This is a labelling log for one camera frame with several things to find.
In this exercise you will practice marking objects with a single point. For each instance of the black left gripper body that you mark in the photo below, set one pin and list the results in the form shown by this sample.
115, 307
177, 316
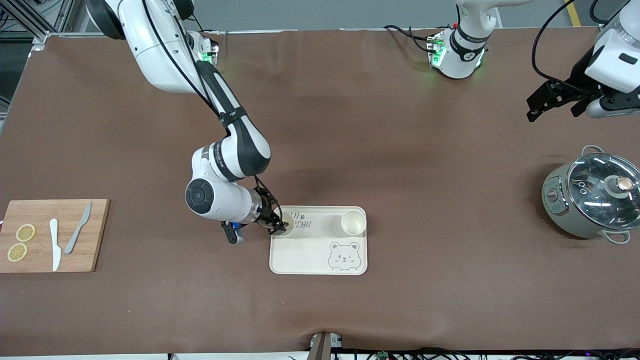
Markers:
580, 70

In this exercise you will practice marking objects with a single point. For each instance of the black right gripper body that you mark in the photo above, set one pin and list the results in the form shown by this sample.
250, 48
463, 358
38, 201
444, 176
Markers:
266, 210

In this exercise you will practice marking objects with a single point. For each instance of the white plastic cup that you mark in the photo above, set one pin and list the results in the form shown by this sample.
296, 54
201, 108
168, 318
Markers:
290, 220
353, 223

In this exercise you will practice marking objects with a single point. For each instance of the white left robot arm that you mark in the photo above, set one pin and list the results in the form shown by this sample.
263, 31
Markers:
465, 50

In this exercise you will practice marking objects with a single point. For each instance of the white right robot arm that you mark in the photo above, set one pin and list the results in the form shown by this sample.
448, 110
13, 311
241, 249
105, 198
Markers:
235, 150

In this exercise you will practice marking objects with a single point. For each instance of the cream tray with bear print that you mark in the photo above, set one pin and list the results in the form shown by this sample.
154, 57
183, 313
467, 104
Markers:
310, 255

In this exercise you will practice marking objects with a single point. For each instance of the glass pot lid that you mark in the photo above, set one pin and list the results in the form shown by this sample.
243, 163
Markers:
600, 190

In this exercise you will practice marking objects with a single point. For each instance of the grey electric cooking pot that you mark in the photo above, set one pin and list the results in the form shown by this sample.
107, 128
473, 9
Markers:
555, 210

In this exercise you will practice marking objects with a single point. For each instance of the bamboo cutting board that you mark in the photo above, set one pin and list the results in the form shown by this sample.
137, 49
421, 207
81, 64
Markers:
85, 260

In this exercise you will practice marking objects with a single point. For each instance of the grey plastic knife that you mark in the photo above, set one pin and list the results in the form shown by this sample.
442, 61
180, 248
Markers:
75, 237

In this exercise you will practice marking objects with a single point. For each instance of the white plastic knife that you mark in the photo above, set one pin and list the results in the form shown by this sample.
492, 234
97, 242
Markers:
55, 245

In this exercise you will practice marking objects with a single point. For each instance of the yellow lemon slice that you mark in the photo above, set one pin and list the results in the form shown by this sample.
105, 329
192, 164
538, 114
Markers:
17, 252
25, 232

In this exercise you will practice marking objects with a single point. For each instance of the metal table clamp bracket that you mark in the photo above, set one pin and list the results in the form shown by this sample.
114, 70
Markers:
322, 347

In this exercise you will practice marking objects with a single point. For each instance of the aluminium frame profile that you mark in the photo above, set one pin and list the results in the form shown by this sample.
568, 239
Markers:
30, 22

